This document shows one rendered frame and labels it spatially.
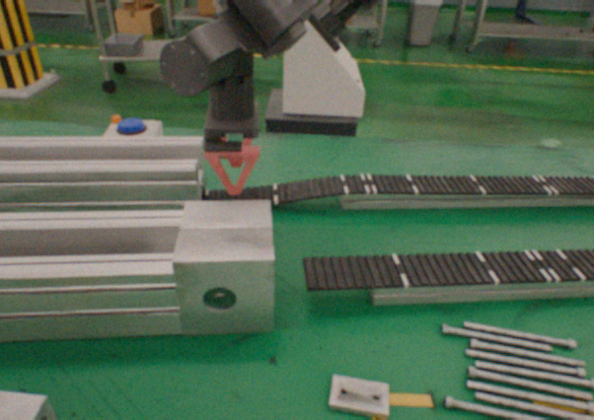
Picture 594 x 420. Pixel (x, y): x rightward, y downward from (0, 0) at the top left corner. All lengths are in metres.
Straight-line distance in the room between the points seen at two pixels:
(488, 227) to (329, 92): 0.45
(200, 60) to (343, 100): 0.54
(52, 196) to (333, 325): 0.38
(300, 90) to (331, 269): 0.54
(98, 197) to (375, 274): 0.36
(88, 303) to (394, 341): 0.29
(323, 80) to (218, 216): 0.55
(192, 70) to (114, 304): 0.24
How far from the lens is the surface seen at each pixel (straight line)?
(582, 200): 0.80
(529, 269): 0.56
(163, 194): 0.59
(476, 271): 0.53
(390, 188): 0.64
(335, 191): 0.62
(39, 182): 0.64
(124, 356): 0.46
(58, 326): 0.48
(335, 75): 0.94
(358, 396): 0.42
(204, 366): 0.44
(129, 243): 0.49
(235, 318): 0.45
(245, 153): 0.54
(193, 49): 0.47
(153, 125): 0.76
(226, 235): 0.42
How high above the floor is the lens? 1.13
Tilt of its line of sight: 32 degrees down
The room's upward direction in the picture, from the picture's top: 3 degrees clockwise
